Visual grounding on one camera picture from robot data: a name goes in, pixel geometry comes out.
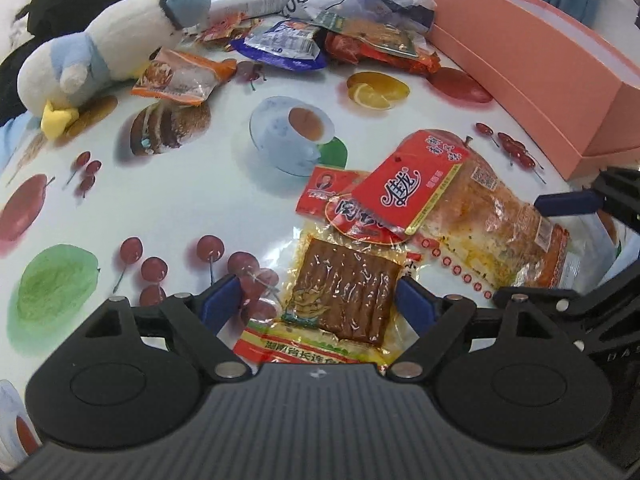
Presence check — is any orange spicy strip snack bag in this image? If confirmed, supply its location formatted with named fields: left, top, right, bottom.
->
left=352, top=129, right=570, bottom=288

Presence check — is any red brown snack packet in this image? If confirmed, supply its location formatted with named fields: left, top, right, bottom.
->
left=311, top=10, right=442, bottom=78

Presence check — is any pink cardboard box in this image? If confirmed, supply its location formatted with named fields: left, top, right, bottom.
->
left=430, top=0, right=639, bottom=180

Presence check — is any fruit print tablecloth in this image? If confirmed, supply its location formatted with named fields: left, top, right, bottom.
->
left=0, top=0, right=632, bottom=470

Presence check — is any orange clear snack packet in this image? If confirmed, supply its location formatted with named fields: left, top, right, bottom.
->
left=131, top=48, right=238, bottom=106

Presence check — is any penguin plush toy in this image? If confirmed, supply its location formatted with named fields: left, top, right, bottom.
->
left=16, top=0, right=210, bottom=140

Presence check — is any blue white snack packet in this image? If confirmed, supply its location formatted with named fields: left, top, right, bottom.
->
left=230, top=18, right=326, bottom=73

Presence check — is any small red snack packet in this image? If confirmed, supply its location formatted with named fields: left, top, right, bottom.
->
left=295, top=166, right=369, bottom=218

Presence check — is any brown tofu snack packet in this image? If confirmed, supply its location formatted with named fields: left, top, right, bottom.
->
left=228, top=194, right=414, bottom=370

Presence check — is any small red orange packet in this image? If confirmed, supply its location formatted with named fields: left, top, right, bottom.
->
left=195, top=12, right=262, bottom=52

